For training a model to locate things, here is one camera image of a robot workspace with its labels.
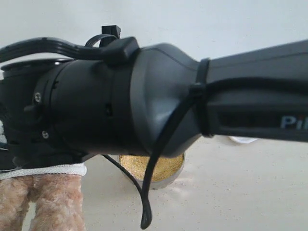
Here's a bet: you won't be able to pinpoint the metal bowl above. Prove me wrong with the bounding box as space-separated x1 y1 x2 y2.
118 153 186 190

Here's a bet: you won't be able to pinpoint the brown teddy bear striped sweater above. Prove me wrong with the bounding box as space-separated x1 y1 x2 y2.
0 129 87 231

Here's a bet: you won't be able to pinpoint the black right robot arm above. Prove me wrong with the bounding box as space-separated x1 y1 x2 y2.
0 37 308 168

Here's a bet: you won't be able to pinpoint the yellow millet grains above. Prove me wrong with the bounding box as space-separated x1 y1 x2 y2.
119 154 184 182

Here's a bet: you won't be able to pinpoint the white rectangular plastic tray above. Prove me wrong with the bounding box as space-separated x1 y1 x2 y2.
229 136 258 144

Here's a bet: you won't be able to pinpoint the black cable tie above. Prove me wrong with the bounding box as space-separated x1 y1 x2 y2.
190 58 213 138

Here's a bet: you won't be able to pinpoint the black flat ribbon cable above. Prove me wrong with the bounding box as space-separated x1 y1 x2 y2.
0 24 140 67

